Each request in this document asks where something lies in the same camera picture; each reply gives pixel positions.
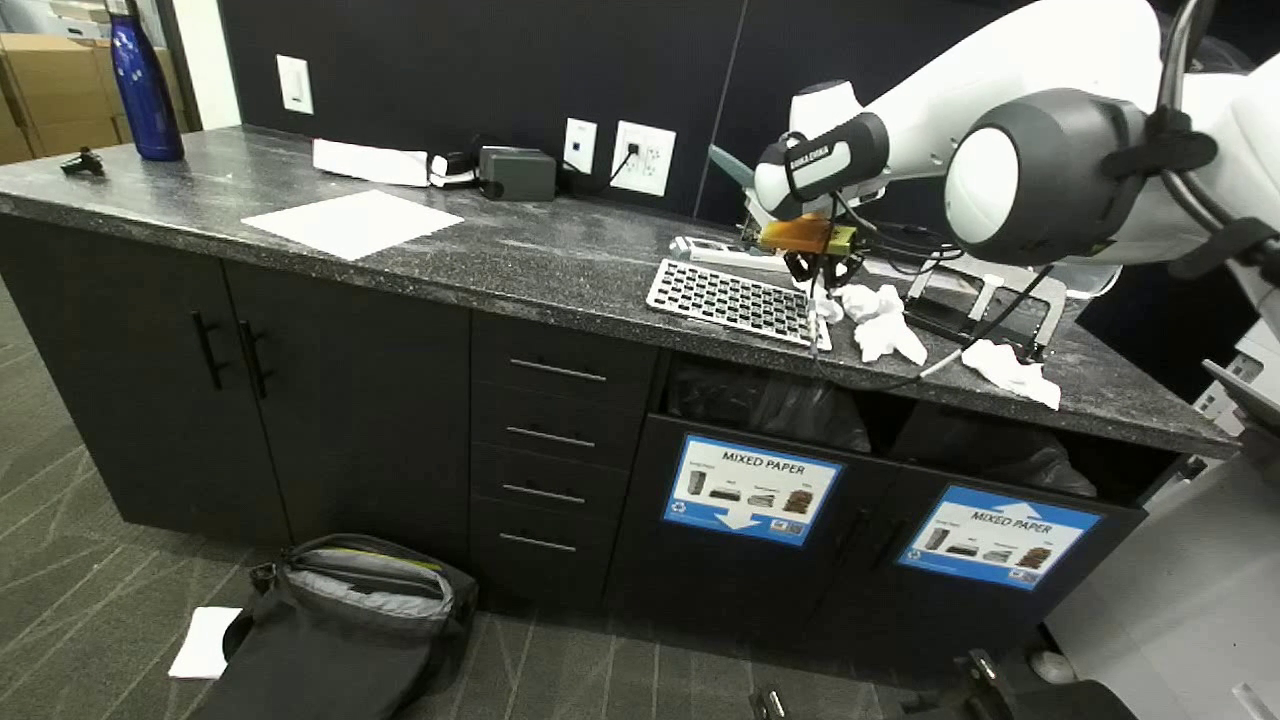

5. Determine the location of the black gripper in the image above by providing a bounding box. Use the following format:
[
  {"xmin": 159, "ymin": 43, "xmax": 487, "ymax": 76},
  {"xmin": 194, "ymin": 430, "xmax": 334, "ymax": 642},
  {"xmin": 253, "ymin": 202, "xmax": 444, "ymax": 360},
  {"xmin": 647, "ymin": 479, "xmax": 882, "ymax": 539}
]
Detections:
[{"xmin": 784, "ymin": 251, "xmax": 859, "ymax": 291}]

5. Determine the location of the white paper pile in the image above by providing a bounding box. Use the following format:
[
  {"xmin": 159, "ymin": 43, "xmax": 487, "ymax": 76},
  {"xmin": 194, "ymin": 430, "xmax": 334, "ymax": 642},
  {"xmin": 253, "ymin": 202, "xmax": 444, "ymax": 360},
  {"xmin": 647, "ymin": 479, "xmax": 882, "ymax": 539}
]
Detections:
[{"xmin": 835, "ymin": 282, "xmax": 926, "ymax": 367}]

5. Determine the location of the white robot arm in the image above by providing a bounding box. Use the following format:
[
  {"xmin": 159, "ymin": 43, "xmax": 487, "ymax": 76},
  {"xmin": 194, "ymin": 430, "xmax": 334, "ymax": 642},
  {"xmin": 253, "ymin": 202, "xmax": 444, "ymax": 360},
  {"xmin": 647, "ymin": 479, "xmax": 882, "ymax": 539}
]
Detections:
[{"xmin": 752, "ymin": 0, "xmax": 1280, "ymax": 277}]

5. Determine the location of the dark counter cabinet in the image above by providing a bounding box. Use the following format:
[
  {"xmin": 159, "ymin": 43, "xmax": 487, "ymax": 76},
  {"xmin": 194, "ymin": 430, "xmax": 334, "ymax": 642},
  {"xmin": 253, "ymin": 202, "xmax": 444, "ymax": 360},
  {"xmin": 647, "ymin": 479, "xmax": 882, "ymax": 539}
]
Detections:
[{"xmin": 0, "ymin": 131, "xmax": 1227, "ymax": 668}]

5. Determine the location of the small black object on counter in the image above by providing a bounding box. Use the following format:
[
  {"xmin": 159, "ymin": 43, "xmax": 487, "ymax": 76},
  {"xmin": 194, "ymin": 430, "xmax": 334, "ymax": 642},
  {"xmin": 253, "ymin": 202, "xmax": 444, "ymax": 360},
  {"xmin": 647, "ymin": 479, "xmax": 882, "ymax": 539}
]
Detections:
[{"xmin": 61, "ymin": 149, "xmax": 108, "ymax": 181}]

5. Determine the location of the crumpled paper near stand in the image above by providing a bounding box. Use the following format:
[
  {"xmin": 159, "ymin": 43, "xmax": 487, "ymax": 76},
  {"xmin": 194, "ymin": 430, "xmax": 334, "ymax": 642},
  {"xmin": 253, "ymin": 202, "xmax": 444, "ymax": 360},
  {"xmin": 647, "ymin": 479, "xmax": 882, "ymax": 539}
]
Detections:
[{"xmin": 960, "ymin": 339, "xmax": 1060, "ymax": 407}]

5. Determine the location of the left mixed paper sign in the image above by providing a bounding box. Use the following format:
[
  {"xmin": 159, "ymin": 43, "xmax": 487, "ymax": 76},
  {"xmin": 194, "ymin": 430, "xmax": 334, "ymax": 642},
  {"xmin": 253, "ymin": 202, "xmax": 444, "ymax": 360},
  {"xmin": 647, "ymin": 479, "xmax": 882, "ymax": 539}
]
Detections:
[{"xmin": 665, "ymin": 430, "xmax": 844, "ymax": 549}]

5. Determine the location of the mixed paper sign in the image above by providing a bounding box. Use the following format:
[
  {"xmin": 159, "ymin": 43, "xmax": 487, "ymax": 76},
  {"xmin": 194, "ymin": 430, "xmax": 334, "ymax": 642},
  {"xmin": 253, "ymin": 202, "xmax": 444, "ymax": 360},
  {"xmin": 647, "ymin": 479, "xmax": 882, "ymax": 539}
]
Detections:
[
  {"xmin": 901, "ymin": 489, "xmax": 1100, "ymax": 591},
  {"xmin": 665, "ymin": 430, "xmax": 844, "ymax": 549}
]

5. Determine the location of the right mixed paper sign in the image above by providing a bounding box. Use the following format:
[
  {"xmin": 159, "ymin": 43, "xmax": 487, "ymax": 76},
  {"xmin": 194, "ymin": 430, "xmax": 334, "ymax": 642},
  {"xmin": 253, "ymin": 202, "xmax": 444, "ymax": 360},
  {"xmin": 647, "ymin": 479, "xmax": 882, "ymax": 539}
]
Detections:
[{"xmin": 901, "ymin": 489, "xmax": 1100, "ymax": 591}]

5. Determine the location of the black power adapter box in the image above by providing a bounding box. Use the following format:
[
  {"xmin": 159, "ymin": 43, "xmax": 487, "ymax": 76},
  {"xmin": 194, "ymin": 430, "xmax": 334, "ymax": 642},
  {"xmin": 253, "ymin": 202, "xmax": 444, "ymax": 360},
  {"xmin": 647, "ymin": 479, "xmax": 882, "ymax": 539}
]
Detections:
[{"xmin": 478, "ymin": 145, "xmax": 555, "ymax": 201}]

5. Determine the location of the flat white paper sheet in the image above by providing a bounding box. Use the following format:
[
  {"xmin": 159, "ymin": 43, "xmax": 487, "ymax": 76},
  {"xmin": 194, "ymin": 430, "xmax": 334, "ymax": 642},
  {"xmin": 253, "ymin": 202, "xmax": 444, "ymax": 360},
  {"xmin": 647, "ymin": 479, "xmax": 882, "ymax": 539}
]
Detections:
[{"xmin": 247, "ymin": 191, "xmax": 456, "ymax": 259}]

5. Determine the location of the black grey backpack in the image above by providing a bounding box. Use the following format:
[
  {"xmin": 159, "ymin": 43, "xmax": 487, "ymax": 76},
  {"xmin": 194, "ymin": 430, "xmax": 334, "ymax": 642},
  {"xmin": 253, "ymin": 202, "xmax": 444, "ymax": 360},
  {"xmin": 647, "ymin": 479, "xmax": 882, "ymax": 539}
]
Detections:
[{"xmin": 193, "ymin": 530, "xmax": 478, "ymax": 720}]

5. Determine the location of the blue water bottle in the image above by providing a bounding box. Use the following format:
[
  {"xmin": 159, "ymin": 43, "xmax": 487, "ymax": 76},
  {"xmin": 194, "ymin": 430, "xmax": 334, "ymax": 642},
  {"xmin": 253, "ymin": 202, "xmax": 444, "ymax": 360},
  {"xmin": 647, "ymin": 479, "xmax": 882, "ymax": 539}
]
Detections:
[{"xmin": 108, "ymin": 0, "xmax": 184, "ymax": 161}]

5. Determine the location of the white paper on floor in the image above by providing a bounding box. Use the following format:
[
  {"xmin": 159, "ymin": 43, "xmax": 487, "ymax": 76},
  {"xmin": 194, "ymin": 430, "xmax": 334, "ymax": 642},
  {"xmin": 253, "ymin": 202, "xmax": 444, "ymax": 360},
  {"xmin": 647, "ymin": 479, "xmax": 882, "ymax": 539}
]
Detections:
[{"xmin": 168, "ymin": 604, "xmax": 239, "ymax": 679}]

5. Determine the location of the white wall outlet plate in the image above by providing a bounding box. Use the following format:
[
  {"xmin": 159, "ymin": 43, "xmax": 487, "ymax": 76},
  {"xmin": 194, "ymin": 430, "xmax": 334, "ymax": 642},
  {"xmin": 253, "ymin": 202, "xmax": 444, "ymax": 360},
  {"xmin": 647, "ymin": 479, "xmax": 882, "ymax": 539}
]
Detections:
[{"xmin": 608, "ymin": 121, "xmax": 674, "ymax": 197}]

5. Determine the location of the small white wall plate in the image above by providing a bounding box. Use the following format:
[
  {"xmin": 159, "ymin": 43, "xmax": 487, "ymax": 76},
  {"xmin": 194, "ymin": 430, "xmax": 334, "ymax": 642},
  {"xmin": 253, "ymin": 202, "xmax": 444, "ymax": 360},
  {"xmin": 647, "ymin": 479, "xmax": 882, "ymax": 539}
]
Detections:
[{"xmin": 565, "ymin": 117, "xmax": 594, "ymax": 174}]

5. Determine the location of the white light switch plate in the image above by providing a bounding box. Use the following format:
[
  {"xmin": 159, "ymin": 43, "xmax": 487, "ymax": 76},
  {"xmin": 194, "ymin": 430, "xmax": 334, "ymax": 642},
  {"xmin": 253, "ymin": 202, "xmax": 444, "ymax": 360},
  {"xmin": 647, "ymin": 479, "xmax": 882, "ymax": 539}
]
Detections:
[{"xmin": 277, "ymin": 54, "xmax": 315, "ymax": 117}]

